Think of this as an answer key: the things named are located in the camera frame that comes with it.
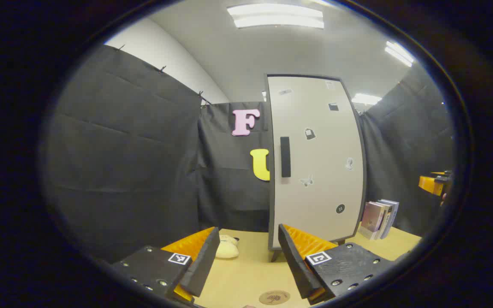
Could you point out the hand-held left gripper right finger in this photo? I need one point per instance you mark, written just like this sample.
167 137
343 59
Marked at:
295 265

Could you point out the black backdrop cloth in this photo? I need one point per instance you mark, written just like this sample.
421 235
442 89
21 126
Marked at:
135 162

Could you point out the cream plush toy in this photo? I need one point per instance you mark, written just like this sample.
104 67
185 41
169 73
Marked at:
228 250

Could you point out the white book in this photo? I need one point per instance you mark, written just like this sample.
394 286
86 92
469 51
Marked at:
386 216

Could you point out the blue grey book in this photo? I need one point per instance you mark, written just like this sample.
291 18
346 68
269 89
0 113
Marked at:
394 211

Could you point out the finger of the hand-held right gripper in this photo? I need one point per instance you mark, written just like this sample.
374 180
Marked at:
429 184

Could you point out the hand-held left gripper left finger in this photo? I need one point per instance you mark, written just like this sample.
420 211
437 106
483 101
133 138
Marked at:
203 265

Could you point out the white cabinet door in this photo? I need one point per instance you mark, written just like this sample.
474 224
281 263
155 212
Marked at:
319 201

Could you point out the round wooden coaster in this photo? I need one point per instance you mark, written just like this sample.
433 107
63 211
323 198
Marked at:
274 297

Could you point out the grey cabinet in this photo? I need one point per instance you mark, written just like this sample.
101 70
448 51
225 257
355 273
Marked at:
275 254

